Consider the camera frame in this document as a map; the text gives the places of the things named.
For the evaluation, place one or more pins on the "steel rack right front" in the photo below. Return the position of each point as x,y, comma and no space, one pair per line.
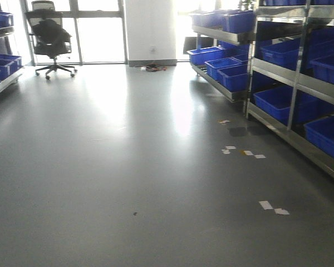
291,75

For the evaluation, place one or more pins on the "steel rack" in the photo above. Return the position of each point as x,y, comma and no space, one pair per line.
291,75
10,64
222,41

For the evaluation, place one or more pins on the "black office chair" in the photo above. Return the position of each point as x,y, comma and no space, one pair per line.
50,38

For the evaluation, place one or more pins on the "steel rack left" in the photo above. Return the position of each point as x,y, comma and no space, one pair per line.
10,64

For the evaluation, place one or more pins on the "steel rack right back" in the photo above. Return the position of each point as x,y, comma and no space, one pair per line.
222,41

